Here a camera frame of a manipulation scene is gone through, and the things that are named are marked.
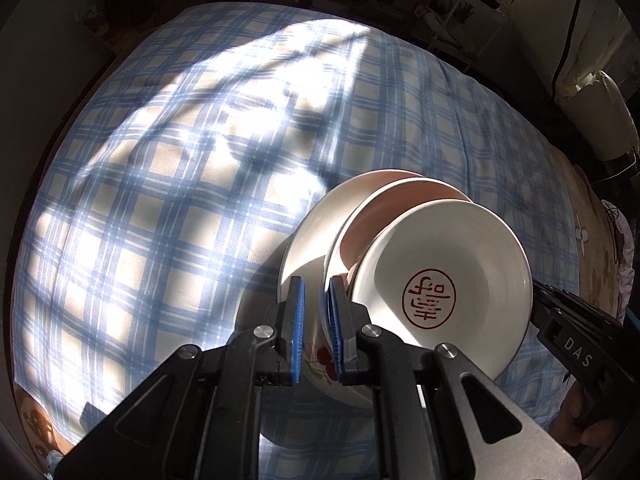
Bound plain white bowl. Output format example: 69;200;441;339
325;177;473;291

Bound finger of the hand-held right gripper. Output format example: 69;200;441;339
529;302;557;345
533;281;626;331

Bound person's right hand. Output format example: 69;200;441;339
550;385;617;442

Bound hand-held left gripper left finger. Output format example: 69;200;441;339
52;275;307;480

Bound white cherry bowl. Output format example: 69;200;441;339
277;169;431;408

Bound blue plaid tablecloth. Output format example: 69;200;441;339
10;2;581;480

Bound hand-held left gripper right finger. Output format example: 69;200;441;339
327;274;583;480

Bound small cherry cup bowl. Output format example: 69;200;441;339
347;199;532;383

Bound white padded cushion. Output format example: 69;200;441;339
555;70;636;161

